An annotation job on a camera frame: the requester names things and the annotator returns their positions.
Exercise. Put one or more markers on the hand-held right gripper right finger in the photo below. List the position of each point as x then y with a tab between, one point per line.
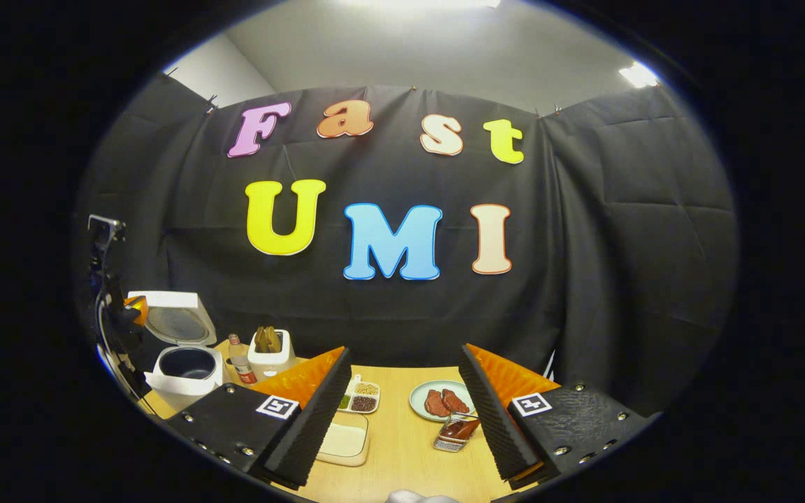
493	419

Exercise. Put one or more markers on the dark wooden spoon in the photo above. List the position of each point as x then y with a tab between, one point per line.
460	428

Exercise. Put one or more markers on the red meat slice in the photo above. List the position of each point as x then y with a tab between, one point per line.
456	400
436	404

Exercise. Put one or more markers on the white rice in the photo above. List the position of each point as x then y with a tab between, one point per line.
343	440

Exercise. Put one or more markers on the ceiling light panel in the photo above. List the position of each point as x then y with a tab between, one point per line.
639	75

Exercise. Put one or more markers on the rectangular wooden tray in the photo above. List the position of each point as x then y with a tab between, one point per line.
353	457

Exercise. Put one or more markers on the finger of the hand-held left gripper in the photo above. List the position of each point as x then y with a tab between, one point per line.
137	307

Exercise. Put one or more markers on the white divided dish of beans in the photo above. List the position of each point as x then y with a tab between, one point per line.
363	395

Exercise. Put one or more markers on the pale green plate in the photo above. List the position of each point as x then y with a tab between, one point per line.
420	402

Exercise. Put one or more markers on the clear plastic bottle red label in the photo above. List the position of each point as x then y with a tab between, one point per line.
242	367

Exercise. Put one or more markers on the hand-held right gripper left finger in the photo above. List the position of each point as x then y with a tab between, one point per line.
312	426

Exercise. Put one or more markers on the black backdrop cloth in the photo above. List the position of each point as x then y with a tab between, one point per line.
584	244

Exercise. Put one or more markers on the brown bread slice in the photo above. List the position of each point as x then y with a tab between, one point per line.
273	339
260	341

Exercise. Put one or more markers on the white rice cooker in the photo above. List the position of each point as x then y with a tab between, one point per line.
186	367

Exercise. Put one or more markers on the white toaster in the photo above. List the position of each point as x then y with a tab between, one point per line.
271	363

